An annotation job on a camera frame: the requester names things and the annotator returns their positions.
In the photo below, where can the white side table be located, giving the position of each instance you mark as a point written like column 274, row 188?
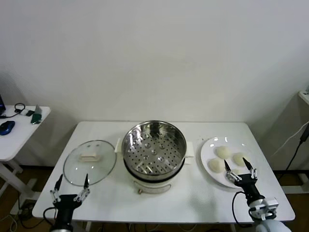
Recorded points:
column 19, row 140

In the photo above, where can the blue computer mouse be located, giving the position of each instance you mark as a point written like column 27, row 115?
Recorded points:
column 6, row 127

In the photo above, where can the stainless steel steamer basket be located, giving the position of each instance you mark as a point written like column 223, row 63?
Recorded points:
column 169, row 130

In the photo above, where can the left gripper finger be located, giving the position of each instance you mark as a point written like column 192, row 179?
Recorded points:
column 58, row 184
column 86, row 183

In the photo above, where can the round glass pot lid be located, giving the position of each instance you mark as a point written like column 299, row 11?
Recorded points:
column 103, row 162

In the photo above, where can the small white case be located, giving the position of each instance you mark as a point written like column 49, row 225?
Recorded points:
column 23, row 112

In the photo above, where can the dark laptop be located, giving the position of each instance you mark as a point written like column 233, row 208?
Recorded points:
column 2, row 106

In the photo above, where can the green and grey tool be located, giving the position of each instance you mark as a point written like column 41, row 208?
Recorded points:
column 36, row 118

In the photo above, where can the white electric cooking pot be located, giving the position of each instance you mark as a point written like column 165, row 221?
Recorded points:
column 154, row 188

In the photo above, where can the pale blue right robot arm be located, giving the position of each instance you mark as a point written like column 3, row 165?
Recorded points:
column 270, row 224

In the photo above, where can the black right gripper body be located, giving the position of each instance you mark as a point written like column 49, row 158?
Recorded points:
column 249, row 188

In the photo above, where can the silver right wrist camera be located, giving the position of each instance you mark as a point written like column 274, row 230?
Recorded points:
column 271, row 205

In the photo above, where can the small black phone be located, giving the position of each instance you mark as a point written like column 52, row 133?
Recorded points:
column 29, row 113

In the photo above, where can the white round plate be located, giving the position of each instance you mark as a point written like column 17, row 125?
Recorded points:
column 212, row 149

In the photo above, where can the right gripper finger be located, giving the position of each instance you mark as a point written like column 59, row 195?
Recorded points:
column 248, row 164
column 227, row 166

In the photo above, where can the white table leg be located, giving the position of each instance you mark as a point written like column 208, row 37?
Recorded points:
column 88, row 227
column 232, row 228

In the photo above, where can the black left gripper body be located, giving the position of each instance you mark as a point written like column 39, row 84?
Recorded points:
column 62, row 205

